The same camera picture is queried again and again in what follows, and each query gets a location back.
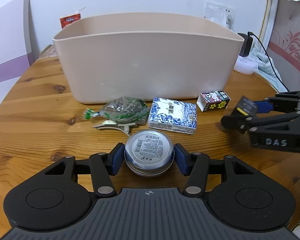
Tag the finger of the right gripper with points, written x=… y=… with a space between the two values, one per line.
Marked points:
x=285 y=102
x=242 y=123

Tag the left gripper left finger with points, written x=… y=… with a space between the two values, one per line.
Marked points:
x=103 y=166

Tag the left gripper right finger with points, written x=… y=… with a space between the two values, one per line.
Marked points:
x=195 y=165

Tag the small dark card packet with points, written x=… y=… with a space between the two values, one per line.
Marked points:
x=246 y=107

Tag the small black pink box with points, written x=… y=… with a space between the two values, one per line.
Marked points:
x=213 y=101

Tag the metal hair clip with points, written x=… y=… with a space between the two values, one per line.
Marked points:
x=110 y=124

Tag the round silver tin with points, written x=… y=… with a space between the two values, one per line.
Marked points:
x=149 y=153

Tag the blue white patterned box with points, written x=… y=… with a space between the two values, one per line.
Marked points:
x=173 y=115

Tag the green dried herb bag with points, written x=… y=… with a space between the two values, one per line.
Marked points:
x=122 y=110

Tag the light blue blanket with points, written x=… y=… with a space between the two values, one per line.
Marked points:
x=265 y=67

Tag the white round power strip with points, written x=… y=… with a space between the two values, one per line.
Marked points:
x=245 y=65

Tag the black power adapter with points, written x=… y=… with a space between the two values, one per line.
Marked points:
x=246 y=46

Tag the beige plastic storage bin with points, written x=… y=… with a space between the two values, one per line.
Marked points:
x=145 y=55

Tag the purple white headboard panel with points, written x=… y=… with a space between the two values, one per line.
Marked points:
x=15 y=46

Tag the red milk carton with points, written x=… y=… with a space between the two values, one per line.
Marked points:
x=67 y=20

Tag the floral wooden bed frame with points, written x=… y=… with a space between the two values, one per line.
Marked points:
x=281 y=38

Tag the white wall socket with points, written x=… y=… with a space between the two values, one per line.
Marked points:
x=219 y=13

